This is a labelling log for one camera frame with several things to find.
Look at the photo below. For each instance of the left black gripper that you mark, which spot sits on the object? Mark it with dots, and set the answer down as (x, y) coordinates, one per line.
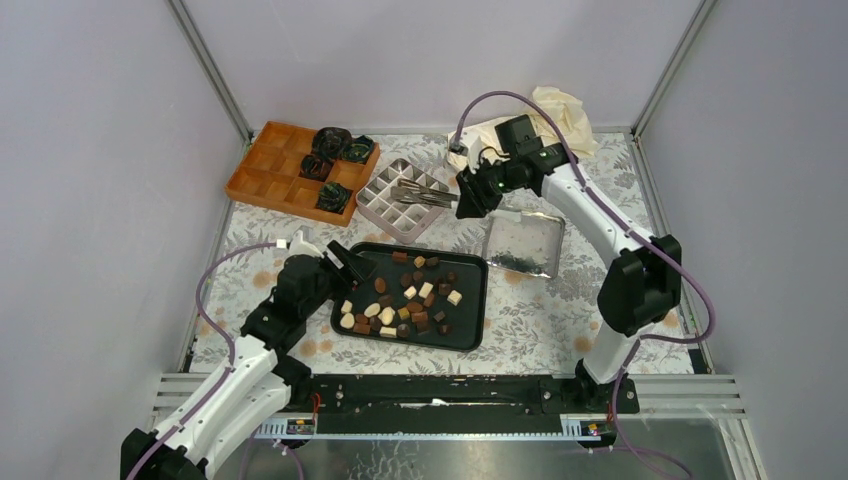
(354, 272)

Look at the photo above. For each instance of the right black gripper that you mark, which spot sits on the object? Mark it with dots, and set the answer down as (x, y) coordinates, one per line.
(472, 197)

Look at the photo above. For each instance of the metal serving tongs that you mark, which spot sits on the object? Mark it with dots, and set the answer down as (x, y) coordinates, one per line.
(410, 192)

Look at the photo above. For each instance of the black plastic tray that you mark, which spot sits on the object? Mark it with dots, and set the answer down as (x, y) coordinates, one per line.
(406, 317)

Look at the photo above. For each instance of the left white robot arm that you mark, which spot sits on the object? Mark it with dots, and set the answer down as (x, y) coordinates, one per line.
(257, 378)

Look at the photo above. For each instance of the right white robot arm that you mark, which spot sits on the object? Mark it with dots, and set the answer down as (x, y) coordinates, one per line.
(643, 282)

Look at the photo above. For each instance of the white oval chocolate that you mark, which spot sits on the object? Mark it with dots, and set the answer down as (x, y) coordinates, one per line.
(372, 310)

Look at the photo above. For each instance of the white chocolate piece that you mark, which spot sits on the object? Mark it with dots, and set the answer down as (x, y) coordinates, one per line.
(455, 297)
(425, 290)

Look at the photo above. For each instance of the cream cloth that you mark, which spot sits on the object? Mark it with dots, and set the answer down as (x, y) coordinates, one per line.
(567, 112)

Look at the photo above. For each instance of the pink grid box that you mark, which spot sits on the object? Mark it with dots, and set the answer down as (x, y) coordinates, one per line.
(380, 201)

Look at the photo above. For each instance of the silver metal tray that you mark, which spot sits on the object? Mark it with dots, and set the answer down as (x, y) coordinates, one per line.
(524, 242)

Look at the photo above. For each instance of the dark paper cup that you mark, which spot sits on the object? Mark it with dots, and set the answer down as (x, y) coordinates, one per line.
(330, 142)
(315, 167)
(359, 150)
(333, 198)

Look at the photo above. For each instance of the orange compartment box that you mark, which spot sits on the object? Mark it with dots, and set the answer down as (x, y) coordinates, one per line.
(268, 176)

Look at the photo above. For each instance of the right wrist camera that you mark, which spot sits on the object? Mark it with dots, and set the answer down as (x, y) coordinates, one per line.
(463, 153)

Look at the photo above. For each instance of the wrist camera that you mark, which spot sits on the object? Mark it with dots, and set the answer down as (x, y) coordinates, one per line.
(463, 153)
(298, 245)

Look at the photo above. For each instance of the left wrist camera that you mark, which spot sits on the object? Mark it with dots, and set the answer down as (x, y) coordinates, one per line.
(298, 245)

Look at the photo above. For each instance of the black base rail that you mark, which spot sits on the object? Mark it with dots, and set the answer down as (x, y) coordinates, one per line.
(489, 405)

